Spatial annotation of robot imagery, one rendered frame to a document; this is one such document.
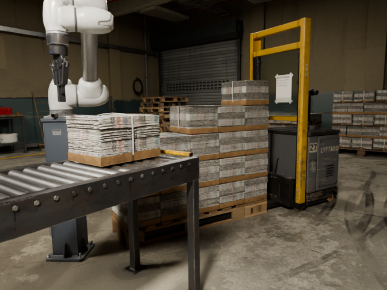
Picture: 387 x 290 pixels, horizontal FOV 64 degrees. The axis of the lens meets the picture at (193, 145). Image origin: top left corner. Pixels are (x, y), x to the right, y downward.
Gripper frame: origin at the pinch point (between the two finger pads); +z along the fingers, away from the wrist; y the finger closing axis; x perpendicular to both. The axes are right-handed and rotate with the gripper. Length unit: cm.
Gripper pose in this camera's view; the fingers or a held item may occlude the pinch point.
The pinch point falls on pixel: (61, 94)
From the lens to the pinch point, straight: 151.7
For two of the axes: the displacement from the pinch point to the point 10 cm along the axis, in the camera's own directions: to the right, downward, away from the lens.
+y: -7.8, -0.7, 6.2
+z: 0.1, 9.9, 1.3
